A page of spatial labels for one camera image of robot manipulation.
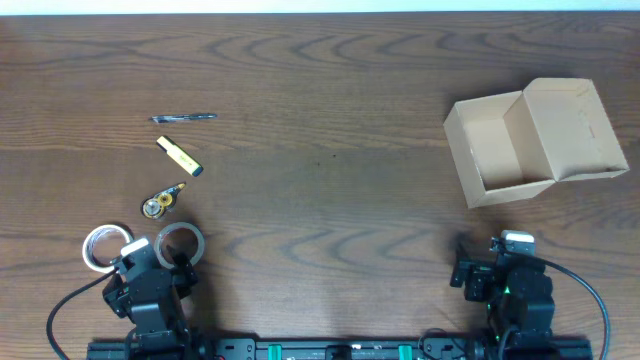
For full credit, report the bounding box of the clear tape roll red-print core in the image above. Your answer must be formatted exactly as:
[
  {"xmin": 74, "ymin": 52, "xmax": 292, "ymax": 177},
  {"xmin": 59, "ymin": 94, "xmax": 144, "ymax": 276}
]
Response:
[{"xmin": 153, "ymin": 222, "xmax": 205, "ymax": 270}]

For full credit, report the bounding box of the white-core clear tape roll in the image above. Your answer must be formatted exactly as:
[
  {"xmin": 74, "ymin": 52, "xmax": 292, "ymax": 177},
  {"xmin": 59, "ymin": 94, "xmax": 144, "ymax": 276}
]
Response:
[{"xmin": 81, "ymin": 224, "xmax": 133, "ymax": 274}]

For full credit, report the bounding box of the yellow correction tape dispenser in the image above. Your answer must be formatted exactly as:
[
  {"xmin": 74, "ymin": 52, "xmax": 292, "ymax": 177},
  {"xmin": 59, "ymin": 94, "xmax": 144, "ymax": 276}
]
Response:
[{"xmin": 140, "ymin": 182, "xmax": 186, "ymax": 220}]

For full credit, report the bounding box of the cardboard box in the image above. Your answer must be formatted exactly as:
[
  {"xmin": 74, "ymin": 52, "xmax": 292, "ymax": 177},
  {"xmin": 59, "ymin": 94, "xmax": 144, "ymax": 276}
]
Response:
[{"xmin": 443, "ymin": 78, "xmax": 629, "ymax": 208}]

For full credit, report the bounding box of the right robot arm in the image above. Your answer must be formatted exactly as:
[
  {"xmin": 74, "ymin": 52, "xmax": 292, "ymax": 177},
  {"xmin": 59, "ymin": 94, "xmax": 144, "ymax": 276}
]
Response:
[{"xmin": 450, "ymin": 238, "xmax": 555, "ymax": 350}]

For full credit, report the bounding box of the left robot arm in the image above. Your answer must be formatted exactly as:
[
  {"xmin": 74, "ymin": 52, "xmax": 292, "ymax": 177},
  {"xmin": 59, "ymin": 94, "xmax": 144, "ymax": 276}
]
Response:
[{"xmin": 102, "ymin": 241, "xmax": 198, "ymax": 356}]

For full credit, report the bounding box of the yellow highlighter marker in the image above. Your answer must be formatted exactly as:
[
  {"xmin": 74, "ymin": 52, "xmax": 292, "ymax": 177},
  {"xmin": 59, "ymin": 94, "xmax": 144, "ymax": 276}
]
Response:
[{"xmin": 156, "ymin": 136, "xmax": 203, "ymax": 177}]

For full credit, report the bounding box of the right black cable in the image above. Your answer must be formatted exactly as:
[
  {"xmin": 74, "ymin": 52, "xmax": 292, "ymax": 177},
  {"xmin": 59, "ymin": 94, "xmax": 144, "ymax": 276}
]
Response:
[{"xmin": 492, "ymin": 239, "xmax": 612, "ymax": 360}]

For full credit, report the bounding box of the black cable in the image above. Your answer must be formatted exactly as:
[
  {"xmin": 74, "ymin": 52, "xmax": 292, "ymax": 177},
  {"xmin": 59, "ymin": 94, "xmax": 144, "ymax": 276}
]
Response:
[
  {"xmin": 46, "ymin": 267, "xmax": 121, "ymax": 360},
  {"xmin": 492, "ymin": 239, "xmax": 612, "ymax": 360}
]

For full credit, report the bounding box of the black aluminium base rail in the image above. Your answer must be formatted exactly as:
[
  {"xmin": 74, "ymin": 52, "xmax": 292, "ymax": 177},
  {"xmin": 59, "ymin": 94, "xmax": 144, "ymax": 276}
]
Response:
[{"xmin": 85, "ymin": 337, "xmax": 594, "ymax": 360}]

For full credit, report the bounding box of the left black cable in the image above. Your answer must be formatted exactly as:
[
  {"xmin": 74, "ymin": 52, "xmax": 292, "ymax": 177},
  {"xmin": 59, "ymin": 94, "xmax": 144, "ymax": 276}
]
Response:
[{"xmin": 46, "ymin": 267, "xmax": 121, "ymax": 360}]

